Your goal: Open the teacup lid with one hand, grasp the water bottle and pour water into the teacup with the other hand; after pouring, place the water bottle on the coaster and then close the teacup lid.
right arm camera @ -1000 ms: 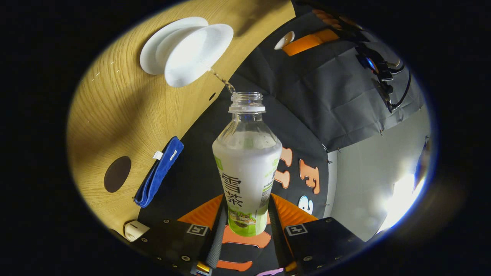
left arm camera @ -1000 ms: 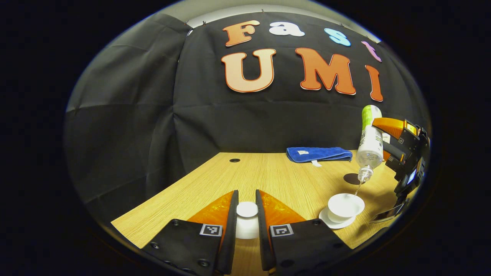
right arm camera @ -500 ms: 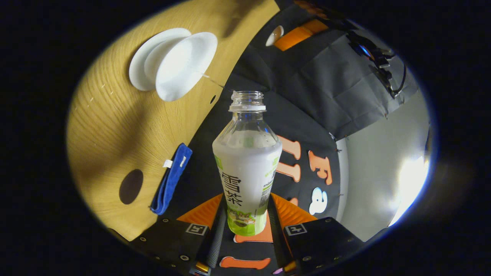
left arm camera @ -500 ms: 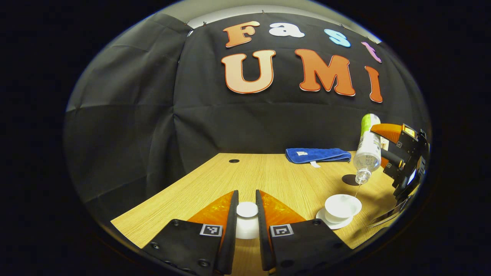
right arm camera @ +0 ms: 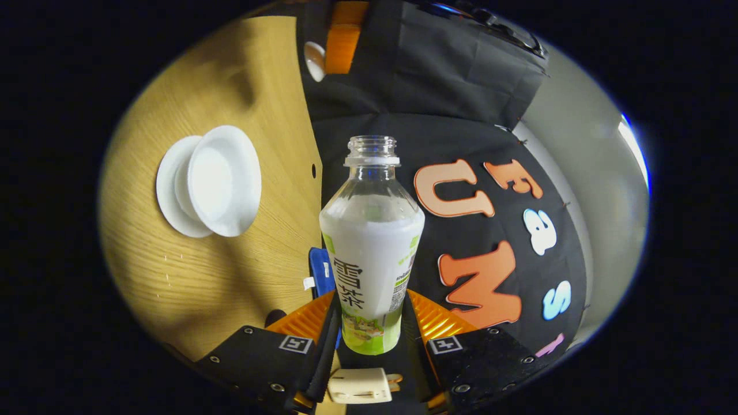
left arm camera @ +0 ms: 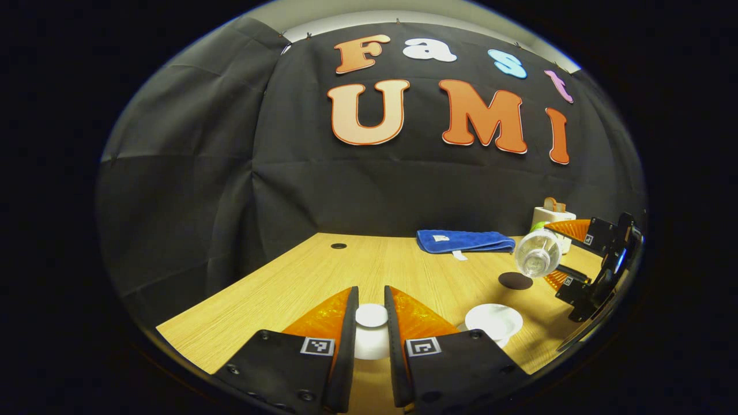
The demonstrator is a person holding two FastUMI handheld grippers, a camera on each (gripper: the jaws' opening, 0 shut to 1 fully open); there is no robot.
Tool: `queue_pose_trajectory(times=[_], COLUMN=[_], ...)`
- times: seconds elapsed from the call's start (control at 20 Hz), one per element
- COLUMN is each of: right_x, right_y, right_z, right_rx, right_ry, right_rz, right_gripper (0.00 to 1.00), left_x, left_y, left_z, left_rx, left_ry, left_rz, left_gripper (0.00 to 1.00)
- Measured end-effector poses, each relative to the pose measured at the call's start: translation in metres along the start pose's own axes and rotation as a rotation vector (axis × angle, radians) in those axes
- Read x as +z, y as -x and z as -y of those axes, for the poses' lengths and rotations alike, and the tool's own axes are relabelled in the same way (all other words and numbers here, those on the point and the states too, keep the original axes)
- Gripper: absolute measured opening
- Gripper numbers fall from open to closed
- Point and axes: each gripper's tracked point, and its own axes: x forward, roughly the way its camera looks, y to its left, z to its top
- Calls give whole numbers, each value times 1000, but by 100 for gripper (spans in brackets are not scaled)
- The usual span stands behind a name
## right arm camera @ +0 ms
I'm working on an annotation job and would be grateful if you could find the blue towel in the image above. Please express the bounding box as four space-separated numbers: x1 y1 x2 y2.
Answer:
303 248 337 300

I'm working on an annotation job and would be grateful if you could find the ceiling light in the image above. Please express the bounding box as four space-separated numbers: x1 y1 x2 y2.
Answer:
617 112 652 194

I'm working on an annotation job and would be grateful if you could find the white teacup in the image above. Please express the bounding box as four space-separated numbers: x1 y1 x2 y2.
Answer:
175 125 262 238

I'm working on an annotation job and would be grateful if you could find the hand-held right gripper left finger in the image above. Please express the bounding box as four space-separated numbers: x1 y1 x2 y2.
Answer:
196 290 342 413

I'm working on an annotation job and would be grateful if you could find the white toaster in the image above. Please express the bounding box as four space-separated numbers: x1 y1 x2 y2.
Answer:
327 368 394 404

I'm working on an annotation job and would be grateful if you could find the white saucer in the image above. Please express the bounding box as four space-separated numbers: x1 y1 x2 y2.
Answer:
156 135 215 239

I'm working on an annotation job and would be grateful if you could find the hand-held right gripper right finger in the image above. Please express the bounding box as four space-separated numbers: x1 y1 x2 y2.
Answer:
402 290 548 413

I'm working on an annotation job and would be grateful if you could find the white teacup lid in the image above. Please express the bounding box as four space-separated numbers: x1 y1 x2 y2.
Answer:
304 41 327 82

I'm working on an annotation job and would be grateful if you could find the water bottle with green label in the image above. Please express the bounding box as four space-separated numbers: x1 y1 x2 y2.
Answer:
319 135 426 356

